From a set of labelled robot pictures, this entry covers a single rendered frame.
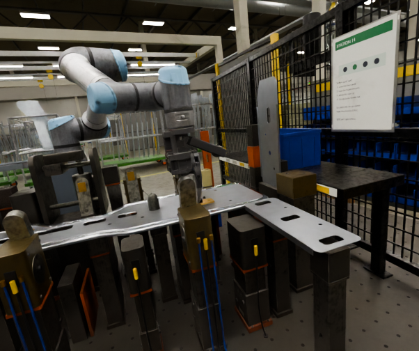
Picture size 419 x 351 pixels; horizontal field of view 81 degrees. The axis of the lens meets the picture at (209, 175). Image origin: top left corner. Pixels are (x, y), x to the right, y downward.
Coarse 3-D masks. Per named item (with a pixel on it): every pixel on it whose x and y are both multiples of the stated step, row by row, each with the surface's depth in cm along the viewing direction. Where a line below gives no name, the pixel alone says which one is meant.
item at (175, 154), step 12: (168, 132) 63; (180, 132) 63; (168, 144) 66; (180, 144) 65; (168, 156) 63; (180, 156) 64; (192, 156) 65; (168, 168) 66; (180, 168) 65; (192, 168) 66
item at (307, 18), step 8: (304, 16) 101; (312, 16) 99; (304, 24) 102; (312, 32) 100; (320, 32) 101; (304, 40) 103; (304, 48) 104; (312, 48) 102; (304, 56) 106; (312, 56) 103
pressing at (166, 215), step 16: (208, 192) 83; (224, 192) 81; (240, 192) 79; (256, 192) 77; (128, 208) 76; (144, 208) 74; (160, 208) 72; (176, 208) 71; (208, 208) 68; (224, 208) 68; (240, 208) 68; (32, 224) 70; (48, 224) 69; (64, 224) 68; (80, 224) 67; (96, 224) 66; (112, 224) 64; (128, 224) 63; (144, 224) 62; (160, 224) 62; (0, 240) 63; (48, 240) 59; (64, 240) 59; (80, 240) 59
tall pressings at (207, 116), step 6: (192, 96) 854; (198, 96) 877; (210, 96) 894; (192, 102) 860; (204, 102) 878; (198, 108) 856; (204, 108) 882; (198, 114) 861; (204, 114) 857; (210, 114) 878; (198, 120) 867; (204, 120) 862; (210, 120) 883; (198, 126) 872; (204, 126) 867; (210, 126) 888; (198, 132) 877; (210, 132) 893; (198, 138) 882; (210, 138) 898
